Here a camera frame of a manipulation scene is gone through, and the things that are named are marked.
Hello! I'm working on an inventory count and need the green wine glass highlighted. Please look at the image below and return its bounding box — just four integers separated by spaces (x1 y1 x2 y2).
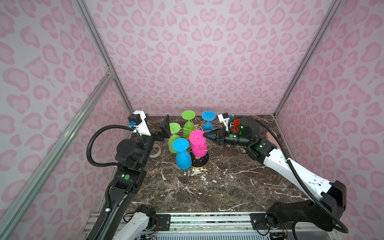
168 123 181 154
182 110 196 139

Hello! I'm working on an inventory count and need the right black cable hose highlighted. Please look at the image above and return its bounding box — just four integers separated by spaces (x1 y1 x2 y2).
254 118 350 234

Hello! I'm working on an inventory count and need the back blue wine glass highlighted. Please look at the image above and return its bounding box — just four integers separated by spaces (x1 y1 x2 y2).
202 111 216 133

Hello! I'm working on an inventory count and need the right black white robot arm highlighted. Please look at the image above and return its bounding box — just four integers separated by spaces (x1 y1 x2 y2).
204 117 349 234

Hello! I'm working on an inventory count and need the front blue wine glass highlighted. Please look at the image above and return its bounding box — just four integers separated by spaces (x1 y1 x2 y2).
173 138 192 170

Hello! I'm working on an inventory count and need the red wine glass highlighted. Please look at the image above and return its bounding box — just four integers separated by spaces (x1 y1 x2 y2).
233 119 241 133

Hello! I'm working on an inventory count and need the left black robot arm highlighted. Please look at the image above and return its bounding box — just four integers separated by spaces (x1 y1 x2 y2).
86 114 171 240

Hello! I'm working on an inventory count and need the back green wine glass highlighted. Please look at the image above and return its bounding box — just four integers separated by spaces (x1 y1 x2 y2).
182 110 196 139

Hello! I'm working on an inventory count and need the blue wine glass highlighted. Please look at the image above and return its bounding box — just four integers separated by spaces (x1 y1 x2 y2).
173 138 192 170
202 111 216 133

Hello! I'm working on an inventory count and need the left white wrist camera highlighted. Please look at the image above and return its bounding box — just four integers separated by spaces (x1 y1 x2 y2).
128 111 151 136

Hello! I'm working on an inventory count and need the clear tape roll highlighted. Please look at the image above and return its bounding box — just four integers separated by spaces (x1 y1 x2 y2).
150 144 162 158

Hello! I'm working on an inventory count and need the left black cable hose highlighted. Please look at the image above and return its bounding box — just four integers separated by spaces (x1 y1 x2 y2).
86 124 145 168

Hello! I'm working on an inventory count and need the pink rectangular block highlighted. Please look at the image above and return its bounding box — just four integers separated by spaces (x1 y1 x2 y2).
265 132 278 146

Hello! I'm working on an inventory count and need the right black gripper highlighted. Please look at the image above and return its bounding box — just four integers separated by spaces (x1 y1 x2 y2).
203 126 252 148

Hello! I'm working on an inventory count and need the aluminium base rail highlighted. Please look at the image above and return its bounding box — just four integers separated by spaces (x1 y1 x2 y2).
80 211 331 240

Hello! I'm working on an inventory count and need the black cable hose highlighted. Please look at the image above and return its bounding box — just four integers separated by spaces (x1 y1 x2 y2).
86 124 145 168
254 118 350 234

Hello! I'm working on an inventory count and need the left green wine glass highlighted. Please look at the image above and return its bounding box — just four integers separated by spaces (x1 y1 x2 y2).
168 123 181 154

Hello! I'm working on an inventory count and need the magenta wine glass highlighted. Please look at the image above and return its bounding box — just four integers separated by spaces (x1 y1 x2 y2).
189 130 208 158

